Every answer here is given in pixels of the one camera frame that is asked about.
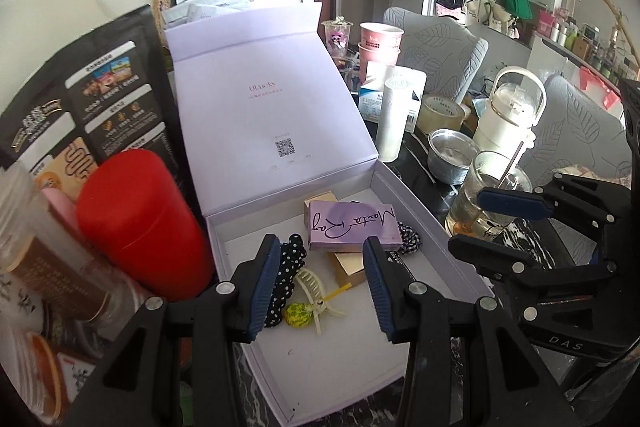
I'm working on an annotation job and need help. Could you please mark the lavender gift box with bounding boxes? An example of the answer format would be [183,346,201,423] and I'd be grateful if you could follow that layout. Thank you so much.
[164,0,496,423]

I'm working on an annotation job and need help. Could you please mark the black snack bag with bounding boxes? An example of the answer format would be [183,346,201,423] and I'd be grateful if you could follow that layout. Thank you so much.
[0,4,186,203]

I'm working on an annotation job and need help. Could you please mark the clear cup with panda print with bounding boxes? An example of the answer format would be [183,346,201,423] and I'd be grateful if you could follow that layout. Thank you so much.
[321,19,354,58]

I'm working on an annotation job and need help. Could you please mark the thin stirring stick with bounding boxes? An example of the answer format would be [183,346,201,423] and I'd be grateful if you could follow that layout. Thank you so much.
[499,141,526,193]

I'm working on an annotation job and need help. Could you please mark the black white checked scrunchie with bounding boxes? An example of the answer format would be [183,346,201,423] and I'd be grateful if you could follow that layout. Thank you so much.
[397,221,424,254]

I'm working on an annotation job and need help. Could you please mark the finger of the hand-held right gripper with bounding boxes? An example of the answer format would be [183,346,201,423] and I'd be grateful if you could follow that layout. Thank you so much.
[477,174,626,228]
[448,234,619,296]

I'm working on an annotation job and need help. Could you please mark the clear tape roll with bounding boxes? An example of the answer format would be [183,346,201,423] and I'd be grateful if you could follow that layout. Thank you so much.
[417,95,471,136]

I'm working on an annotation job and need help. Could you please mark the black pink small bag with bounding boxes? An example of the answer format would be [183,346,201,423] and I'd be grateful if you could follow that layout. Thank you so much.
[434,0,469,20]

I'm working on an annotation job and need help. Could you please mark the orange sauce jar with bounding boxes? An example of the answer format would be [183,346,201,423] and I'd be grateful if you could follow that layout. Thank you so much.
[0,331,66,426]

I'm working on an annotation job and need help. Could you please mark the cream hair claw clip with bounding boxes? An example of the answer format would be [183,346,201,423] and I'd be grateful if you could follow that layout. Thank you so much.
[294,269,346,337]

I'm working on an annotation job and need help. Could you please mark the small gold box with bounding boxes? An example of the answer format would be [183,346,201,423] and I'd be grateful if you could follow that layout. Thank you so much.
[302,190,370,291]

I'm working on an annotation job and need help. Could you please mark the white frosted tube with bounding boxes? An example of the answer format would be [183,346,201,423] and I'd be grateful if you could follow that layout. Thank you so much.
[374,67,428,163]

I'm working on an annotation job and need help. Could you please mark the small aluminium cup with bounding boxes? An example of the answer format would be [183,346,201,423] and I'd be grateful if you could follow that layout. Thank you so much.
[427,128,481,186]

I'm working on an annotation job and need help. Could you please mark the white kettle bottle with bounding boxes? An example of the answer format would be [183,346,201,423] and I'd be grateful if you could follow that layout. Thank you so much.
[472,66,547,158]

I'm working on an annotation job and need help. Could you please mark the tall clear jar brown granules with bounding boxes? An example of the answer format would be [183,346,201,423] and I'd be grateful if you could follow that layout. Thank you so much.
[0,161,129,323]

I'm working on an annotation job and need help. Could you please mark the green felt tote bag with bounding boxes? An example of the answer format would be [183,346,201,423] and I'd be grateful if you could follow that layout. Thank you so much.
[501,0,535,22]

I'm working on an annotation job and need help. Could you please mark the purple box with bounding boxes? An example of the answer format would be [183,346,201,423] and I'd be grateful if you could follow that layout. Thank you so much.
[306,199,401,253]

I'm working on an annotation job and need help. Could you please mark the glass mug with tea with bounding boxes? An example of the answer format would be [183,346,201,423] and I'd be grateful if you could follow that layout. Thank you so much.
[444,150,534,241]

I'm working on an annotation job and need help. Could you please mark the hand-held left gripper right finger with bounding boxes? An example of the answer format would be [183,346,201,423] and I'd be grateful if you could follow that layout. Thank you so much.
[362,236,581,427]

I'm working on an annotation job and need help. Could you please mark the beige tote bag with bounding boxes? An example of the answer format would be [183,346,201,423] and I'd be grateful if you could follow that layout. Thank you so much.
[487,1,519,33]

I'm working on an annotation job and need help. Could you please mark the row of small bottles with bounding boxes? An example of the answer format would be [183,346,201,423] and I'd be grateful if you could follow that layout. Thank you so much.
[534,6,640,80]

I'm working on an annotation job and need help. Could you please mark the blue white carton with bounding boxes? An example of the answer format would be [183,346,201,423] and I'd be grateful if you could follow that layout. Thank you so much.
[357,60,421,128]

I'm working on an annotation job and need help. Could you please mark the black polka dot hair clip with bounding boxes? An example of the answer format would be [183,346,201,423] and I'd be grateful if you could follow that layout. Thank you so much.
[263,232,308,328]

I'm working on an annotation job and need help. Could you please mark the red canister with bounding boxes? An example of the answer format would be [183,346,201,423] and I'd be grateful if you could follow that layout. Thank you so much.
[76,150,216,303]

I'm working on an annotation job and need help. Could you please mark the yellow green lollipop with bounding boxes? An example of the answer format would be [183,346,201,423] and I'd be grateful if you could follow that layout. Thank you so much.
[283,284,351,331]

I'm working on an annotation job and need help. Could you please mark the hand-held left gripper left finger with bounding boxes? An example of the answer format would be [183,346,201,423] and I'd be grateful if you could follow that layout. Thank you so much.
[67,234,282,427]

